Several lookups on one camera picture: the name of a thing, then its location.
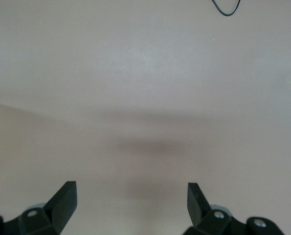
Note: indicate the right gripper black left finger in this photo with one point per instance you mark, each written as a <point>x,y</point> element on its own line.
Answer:
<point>59,208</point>

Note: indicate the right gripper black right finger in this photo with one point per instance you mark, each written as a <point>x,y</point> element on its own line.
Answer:
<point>199,210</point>

